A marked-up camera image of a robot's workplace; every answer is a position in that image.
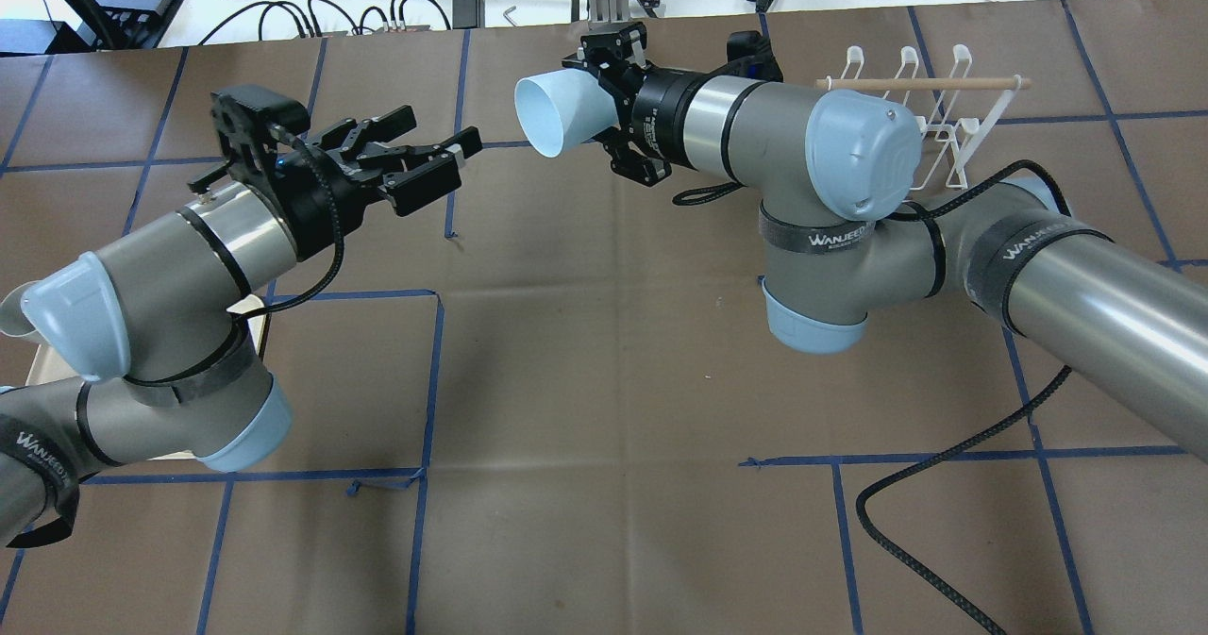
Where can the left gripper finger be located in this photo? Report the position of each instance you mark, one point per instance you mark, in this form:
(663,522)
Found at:
(365,144)
(417,175)

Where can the cream serving tray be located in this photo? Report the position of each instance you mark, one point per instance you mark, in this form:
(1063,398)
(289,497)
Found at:
(57,371)

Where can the white wire cup rack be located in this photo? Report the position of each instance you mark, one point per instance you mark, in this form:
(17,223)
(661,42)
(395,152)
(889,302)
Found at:
(963,110)

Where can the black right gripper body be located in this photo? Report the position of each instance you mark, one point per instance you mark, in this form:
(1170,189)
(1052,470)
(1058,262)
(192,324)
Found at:
(662,108)

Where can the light blue plastic cup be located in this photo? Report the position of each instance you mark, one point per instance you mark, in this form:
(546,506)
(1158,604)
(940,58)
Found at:
(562,109)

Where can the white plastic cup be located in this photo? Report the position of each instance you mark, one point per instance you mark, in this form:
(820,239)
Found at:
(14,323)

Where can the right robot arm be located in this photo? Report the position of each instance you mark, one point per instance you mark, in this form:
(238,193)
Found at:
(834,169)

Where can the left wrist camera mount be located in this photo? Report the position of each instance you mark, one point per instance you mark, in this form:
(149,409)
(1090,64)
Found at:
(250,121)

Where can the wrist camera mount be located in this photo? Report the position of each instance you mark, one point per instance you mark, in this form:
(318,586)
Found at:
(250,121)
(750,54)

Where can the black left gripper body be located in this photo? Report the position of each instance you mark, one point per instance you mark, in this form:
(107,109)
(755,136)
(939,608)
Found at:
(309,203)

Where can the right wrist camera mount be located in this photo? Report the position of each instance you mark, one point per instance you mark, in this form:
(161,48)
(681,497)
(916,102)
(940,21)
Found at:
(750,54)

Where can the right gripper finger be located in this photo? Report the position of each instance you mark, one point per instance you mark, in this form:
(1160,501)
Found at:
(615,51)

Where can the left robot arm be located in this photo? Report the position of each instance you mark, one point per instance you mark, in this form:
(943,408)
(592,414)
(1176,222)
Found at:
(163,363)

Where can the black power adapter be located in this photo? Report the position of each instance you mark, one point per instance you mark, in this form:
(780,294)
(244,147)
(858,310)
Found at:
(467,14)

